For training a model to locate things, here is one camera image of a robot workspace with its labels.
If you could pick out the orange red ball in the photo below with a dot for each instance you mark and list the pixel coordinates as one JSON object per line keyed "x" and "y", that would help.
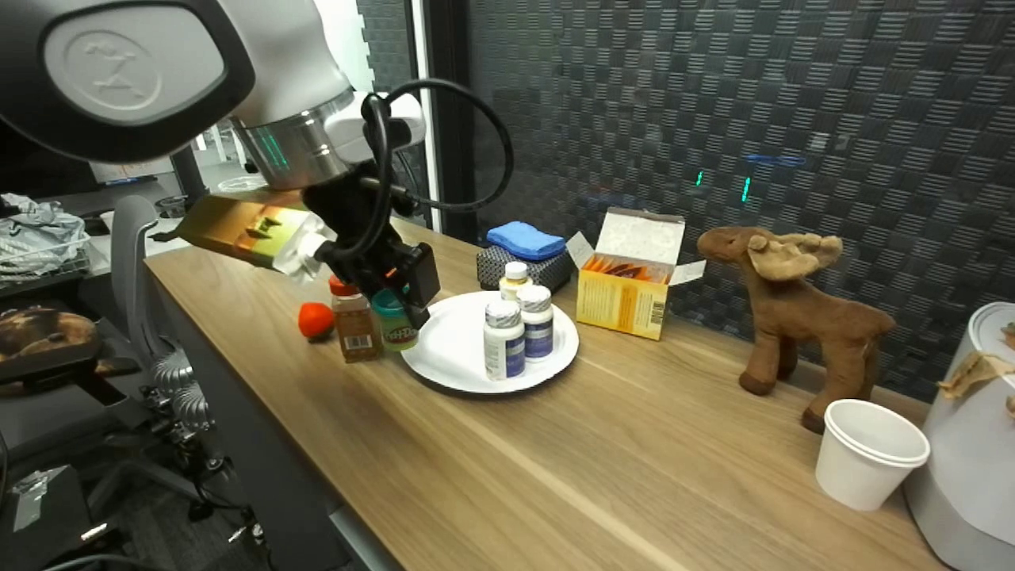
{"x": 317, "y": 320}

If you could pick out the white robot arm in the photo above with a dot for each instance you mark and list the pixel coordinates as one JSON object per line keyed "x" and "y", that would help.
{"x": 137, "y": 63}

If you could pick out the white jug container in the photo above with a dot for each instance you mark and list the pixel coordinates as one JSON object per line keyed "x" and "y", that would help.
{"x": 972, "y": 454}

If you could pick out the white bottle blue label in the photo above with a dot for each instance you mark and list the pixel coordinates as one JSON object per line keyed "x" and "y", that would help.
{"x": 503, "y": 343}
{"x": 538, "y": 327}

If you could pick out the white bottle yellow label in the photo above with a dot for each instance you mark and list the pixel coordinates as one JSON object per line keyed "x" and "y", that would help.
{"x": 516, "y": 280}

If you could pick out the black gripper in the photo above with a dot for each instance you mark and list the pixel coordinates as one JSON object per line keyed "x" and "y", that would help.
{"x": 359, "y": 227}

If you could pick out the brown moose plush toy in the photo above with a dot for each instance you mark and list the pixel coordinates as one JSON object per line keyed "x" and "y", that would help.
{"x": 803, "y": 317}

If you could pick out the white paper cup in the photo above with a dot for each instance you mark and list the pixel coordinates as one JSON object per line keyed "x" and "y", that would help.
{"x": 867, "y": 460}

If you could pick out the white round plate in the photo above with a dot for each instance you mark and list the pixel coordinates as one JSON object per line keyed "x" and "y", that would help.
{"x": 465, "y": 353}

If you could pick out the blue folded cloth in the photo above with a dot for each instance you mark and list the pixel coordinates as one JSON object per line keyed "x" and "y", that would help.
{"x": 524, "y": 242}

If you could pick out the yellow open tea box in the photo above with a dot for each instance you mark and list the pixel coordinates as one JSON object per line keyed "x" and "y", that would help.
{"x": 623, "y": 295}

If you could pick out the small tub teal lid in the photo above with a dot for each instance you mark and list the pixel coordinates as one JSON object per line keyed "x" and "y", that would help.
{"x": 396, "y": 317}

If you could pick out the grey clothes pile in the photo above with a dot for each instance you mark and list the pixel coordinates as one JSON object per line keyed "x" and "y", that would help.
{"x": 44, "y": 239}

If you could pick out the grey office chair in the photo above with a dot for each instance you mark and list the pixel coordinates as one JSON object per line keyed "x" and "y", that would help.
{"x": 135, "y": 295}

